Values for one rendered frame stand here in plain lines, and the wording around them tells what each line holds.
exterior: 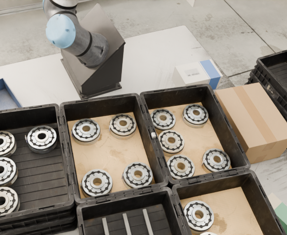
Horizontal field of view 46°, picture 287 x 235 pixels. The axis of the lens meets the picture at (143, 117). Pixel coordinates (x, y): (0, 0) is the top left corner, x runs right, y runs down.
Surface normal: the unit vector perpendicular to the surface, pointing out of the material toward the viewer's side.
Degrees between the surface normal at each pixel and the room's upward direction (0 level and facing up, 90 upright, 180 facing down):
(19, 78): 0
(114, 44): 44
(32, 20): 0
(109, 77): 90
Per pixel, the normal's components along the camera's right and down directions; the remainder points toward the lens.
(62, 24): -0.49, -0.11
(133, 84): 0.11, -0.60
